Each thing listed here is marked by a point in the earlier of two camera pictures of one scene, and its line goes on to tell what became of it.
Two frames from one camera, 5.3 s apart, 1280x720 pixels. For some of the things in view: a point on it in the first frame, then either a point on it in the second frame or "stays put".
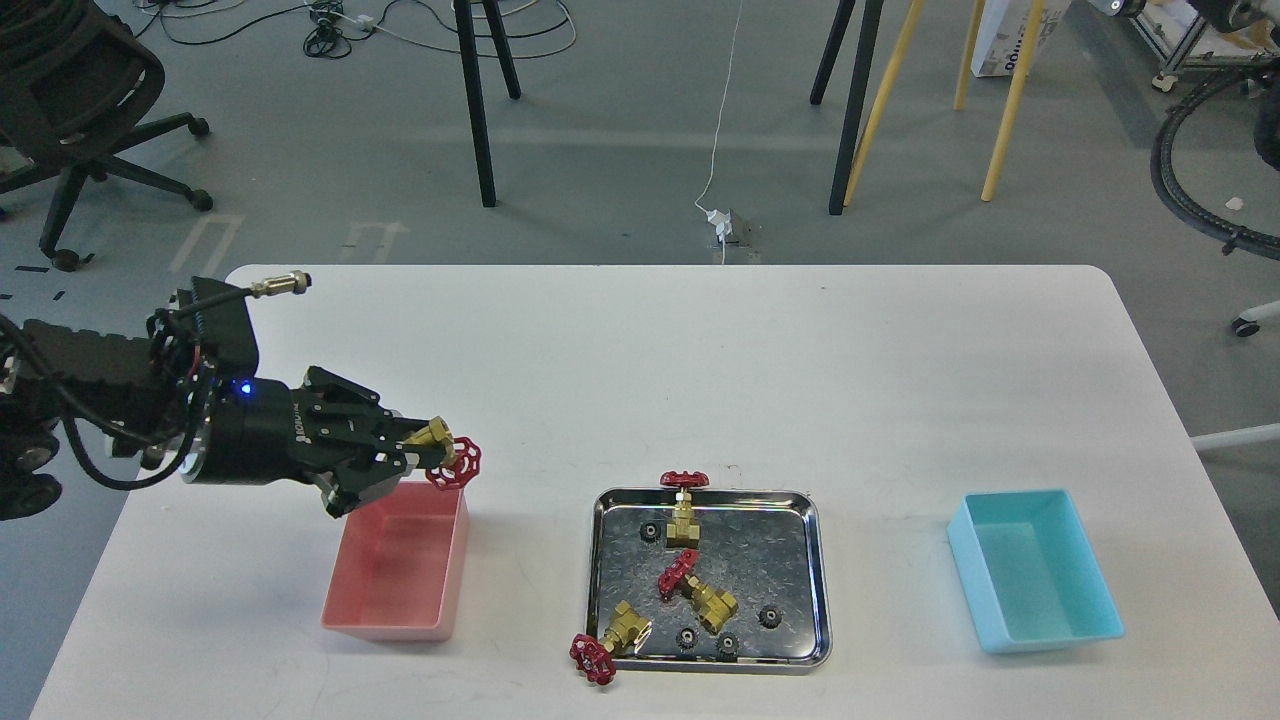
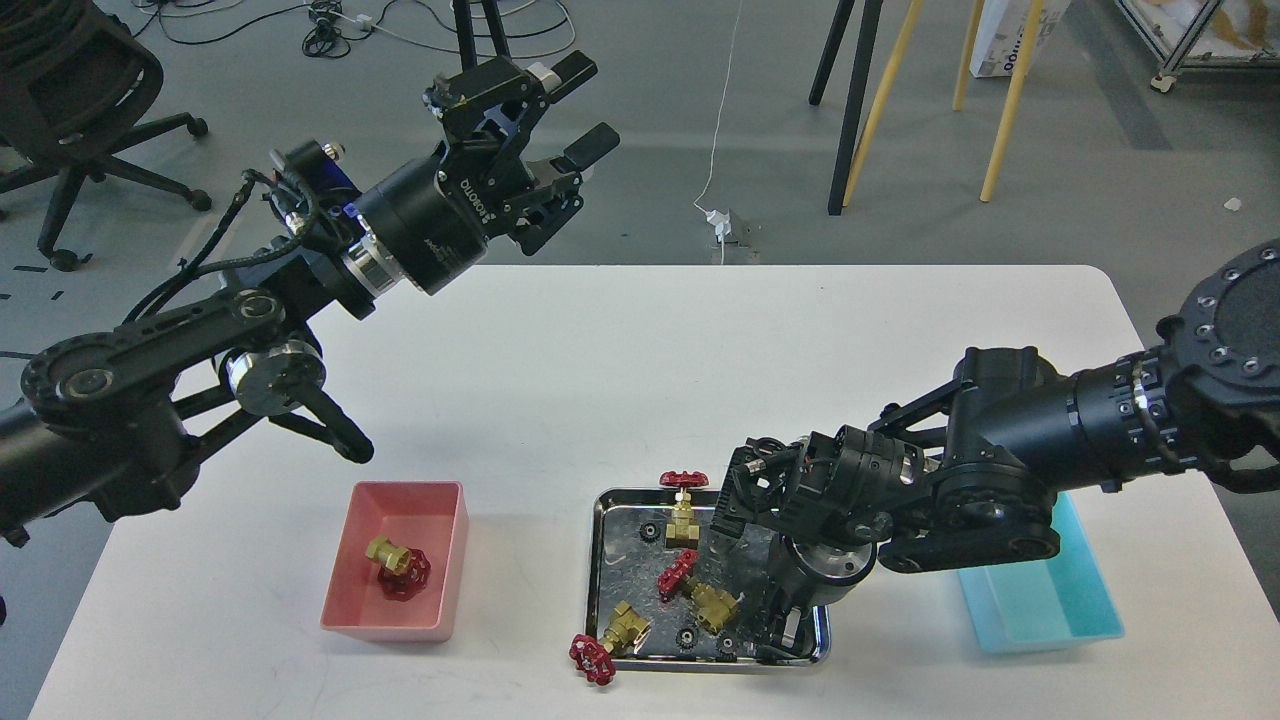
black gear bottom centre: [686, 639] stays put
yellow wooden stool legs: [1010, 106] stays put
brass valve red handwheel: [461, 456] to [404, 570]
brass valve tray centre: [714, 608] stays put
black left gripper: [329, 430] to [430, 222]
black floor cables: [482, 28] stays put
